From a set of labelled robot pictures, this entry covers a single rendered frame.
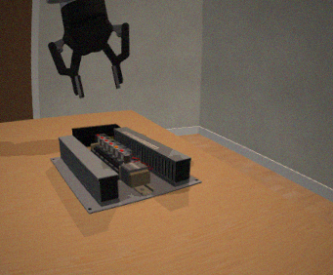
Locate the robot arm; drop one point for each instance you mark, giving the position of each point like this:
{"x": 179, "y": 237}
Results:
{"x": 62, "y": 2}

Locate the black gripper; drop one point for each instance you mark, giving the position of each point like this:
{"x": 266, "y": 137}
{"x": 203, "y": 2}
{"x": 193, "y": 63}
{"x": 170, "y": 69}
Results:
{"x": 87, "y": 30}

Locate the black relay socket row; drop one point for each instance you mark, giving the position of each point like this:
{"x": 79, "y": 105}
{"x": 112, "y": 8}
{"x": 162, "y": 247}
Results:
{"x": 104, "y": 158}

